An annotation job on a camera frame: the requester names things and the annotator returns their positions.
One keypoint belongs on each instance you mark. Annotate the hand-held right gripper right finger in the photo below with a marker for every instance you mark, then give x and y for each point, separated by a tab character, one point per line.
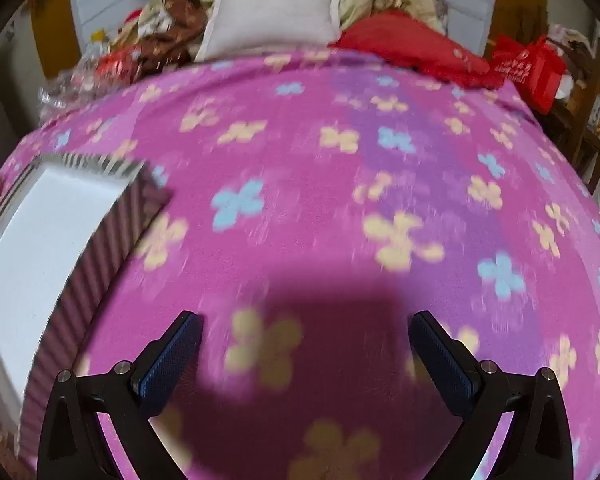
442	362

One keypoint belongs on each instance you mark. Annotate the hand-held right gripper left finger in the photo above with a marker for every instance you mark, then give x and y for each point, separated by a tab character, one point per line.
172	360

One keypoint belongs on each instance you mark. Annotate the striped cardboard box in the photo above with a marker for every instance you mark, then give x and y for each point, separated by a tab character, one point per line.
45	220

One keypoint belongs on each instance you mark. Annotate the pink floral blanket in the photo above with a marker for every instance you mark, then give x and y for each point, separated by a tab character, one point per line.
305	160

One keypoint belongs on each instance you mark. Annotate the wooden chair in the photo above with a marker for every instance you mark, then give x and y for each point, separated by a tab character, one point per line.
587	110

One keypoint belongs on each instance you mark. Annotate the red shopping bag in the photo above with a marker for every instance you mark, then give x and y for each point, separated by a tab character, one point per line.
530	70

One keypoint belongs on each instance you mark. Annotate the clear plastic packaging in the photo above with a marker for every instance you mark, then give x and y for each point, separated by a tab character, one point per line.
90	65

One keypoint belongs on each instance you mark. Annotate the red cushion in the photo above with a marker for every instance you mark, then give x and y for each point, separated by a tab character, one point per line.
405	40

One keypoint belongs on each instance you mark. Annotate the brown floral cloth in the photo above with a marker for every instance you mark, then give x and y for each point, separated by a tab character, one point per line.
180	20

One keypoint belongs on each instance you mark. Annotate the white pillow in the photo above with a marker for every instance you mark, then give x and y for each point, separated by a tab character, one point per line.
270	15

